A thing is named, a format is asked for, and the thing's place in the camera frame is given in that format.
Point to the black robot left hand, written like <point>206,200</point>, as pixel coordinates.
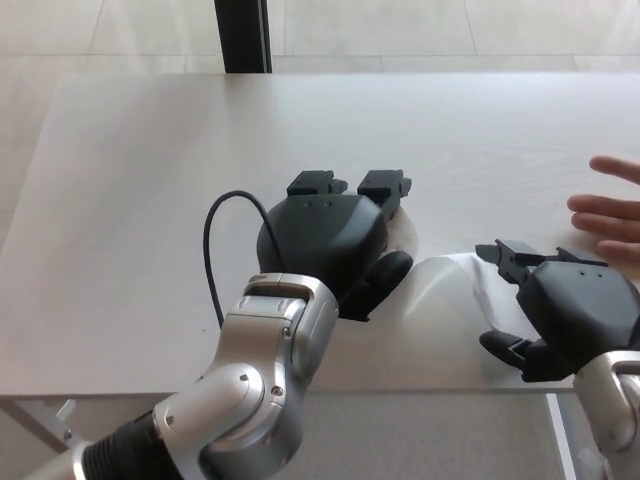
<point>320,235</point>

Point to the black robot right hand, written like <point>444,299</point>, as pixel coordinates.
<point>575,305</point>

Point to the person's bare hand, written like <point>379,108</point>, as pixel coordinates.
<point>615,220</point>

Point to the white toilet paper roll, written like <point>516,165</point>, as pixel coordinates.
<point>492,300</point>

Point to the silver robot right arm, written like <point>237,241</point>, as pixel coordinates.
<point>615,405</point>

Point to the white straight table leg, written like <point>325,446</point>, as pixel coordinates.
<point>561,435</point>

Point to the black vertical pillar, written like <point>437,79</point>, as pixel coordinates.
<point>242,35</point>

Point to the white slanted table leg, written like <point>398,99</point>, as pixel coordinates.
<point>35,420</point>

